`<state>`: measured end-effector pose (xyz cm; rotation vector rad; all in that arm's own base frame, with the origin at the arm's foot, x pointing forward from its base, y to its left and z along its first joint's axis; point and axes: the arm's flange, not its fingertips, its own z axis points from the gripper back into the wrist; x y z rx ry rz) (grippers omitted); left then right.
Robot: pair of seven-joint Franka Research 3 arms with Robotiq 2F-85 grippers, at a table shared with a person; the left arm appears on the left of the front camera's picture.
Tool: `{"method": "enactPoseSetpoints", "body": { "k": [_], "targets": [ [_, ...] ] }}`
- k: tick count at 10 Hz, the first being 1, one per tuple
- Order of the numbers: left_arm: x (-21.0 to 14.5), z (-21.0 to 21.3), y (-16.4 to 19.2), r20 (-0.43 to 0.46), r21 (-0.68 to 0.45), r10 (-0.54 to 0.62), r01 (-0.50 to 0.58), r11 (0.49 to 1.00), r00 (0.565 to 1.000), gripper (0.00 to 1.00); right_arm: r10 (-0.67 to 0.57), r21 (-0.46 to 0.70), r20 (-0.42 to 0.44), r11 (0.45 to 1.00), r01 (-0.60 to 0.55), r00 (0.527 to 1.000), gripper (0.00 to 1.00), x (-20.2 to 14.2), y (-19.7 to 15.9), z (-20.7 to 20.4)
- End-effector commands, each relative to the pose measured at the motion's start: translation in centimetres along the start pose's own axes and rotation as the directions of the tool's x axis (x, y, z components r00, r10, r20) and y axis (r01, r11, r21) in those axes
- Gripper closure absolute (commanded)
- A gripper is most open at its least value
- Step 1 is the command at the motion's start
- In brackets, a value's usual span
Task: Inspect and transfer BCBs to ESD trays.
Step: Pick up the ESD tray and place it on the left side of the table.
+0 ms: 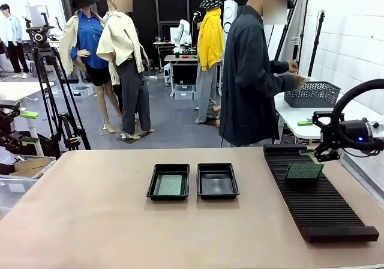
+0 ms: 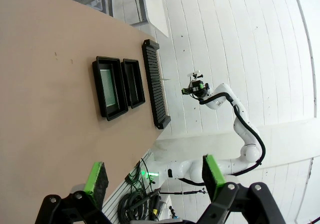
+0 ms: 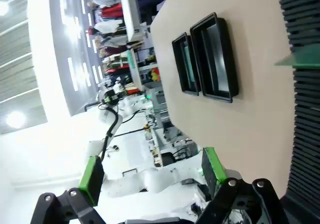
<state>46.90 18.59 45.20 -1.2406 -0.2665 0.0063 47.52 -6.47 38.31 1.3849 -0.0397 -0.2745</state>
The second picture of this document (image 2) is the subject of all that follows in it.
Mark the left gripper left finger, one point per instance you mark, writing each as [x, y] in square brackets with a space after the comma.
[96, 184]

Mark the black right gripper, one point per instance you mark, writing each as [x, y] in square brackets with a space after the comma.
[198, 92]

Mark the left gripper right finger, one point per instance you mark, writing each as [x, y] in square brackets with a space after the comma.
[212, 176]

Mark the green circuit board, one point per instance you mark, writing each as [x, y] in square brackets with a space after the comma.
[109, 89]

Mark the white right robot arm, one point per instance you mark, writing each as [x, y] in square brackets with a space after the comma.
[247, 154]

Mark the small black ESD tray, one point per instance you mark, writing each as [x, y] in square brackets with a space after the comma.
[132, 84]

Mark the large black ESD tray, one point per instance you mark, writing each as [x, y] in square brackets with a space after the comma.
[98, 96]

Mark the black slotted board rack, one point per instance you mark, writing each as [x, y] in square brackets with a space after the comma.
[155, 91]

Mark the white side table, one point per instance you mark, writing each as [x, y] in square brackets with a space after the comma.
[157, 14]

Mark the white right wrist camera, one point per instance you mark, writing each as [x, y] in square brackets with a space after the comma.
[195, 73]

